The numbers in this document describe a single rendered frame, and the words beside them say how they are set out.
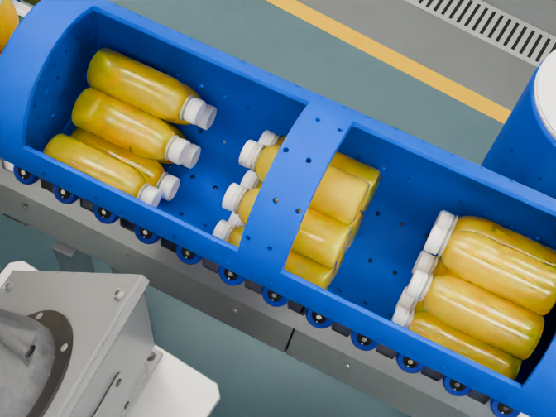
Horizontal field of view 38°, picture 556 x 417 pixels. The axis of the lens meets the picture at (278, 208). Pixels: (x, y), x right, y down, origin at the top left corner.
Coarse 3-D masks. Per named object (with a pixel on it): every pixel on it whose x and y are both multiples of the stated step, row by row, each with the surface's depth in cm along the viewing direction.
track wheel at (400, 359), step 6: (396, 354) 119; (396, 360) 119; (402, 360) 119; (408, 360) 118; (414, 360) 118; (402, 366) 119; (408, 366) 119; (414, 366) 118; (420, 366) 118; (408, 372) 119; (414, 372) 119
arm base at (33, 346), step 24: (0, 312) 76; (0, 336) 73; (24, 336) 75; (48, 336) 77; (0, 360) 71; (24, 360) 73; (48, 360) 75; (0, 384) 71; (24, 384) 72; (0, 408) 71; (24, 408) 72
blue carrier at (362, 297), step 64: (64, 0) 112; (0, 64) 108; (64, 64) 124; (192, 64) 126; (0, 128) 111; (64, 128) 134; (192, 128) 132; (256, 128) 129; (320, 128) 105; (384, 128) 108; (192, 192) 130; (384, 192) 126; (448, 192) 122; (512, 192) 104; (256, 256) 106; (384, 256) 127; (384, 320) 104; (512, 384) 101
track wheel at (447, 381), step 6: (444, 378) 118; (450, 378) 117; (444, 384) 118; (450, 384) 118; (456, 384) 117; (462, 384) 117; (450, 390) 118; (456, 390) 118; (462, 390) 117; (468, 390) 117
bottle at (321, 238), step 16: (256, 192) 112; (240, 208) 112; (304, 224) 109; (320, 224) 109; (336, 224) 110; (304, 240) 109; (320, 240) 109; (336, 240) 109; (304, 256) 112; (320, 256) 110; (336, 256) 109
